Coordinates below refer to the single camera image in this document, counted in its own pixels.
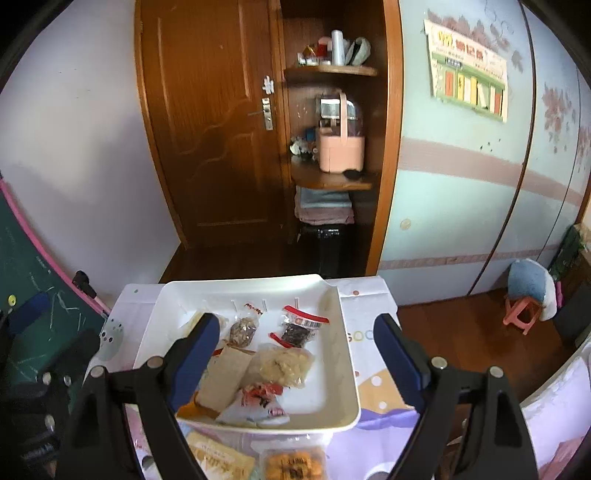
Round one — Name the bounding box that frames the mixed nuts clear bag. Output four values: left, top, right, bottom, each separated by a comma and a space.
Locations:
228, 303, 263, 349

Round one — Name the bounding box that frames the green chalkboard pink frame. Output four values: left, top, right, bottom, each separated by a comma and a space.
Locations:
1, 181, 110, 384

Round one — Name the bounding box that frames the silver cylinder bottle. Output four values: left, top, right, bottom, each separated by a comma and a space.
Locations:
331, 30, 346, 66

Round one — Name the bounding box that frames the cartoon pink purple tablecloth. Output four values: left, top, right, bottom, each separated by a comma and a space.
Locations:
90, 275, 418, 479

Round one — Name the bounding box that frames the yellow noodle snack bag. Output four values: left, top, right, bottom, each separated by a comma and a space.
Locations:
180, 310, 228, 336

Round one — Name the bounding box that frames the soda cracker tan pack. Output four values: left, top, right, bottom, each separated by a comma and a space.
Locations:
176, 346, 254, 420

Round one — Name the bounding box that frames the large yellow cracker pack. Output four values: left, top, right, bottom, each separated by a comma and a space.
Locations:
185, 431, 256, 480

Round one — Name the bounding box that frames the pink handled basket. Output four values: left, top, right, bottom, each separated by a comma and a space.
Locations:
315, 91, 365, 174

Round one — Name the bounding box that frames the wall calendar poster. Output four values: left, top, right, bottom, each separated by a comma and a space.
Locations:
424, 19, 508, 123

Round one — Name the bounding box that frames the white snack packet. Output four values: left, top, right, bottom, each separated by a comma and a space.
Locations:
216, 383, 290, 428

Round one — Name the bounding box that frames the dark dried fruit zip bag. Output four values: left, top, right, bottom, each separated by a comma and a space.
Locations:
270, 305, 329, 348

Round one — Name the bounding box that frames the brown wooden door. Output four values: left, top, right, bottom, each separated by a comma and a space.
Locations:
136, 1, 288, 248

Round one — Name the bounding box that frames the yellow puffs clear bag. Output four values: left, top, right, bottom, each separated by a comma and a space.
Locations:
243, 344, 315, 388

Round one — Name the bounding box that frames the orange cookie tray pack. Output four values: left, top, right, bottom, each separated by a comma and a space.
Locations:
260, 447, 328, 480

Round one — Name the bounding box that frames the white plastic storage bin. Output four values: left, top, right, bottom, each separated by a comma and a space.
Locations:
134, 275, 361, 435

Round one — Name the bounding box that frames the blue white plush cushion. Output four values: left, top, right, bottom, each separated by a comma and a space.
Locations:
507, 259, 558, 321

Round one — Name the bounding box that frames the pink bed blanket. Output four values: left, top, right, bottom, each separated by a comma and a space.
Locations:
539, 437, 583, 480

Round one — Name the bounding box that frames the pink plastic stool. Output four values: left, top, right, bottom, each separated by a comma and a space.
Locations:
503, 296, 542, 336

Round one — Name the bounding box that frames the silver door handle lock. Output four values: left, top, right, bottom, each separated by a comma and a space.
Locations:
246, 75, 274, 131

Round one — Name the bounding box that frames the folded towels stack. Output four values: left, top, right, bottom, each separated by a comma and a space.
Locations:
294, 186, 355, 226

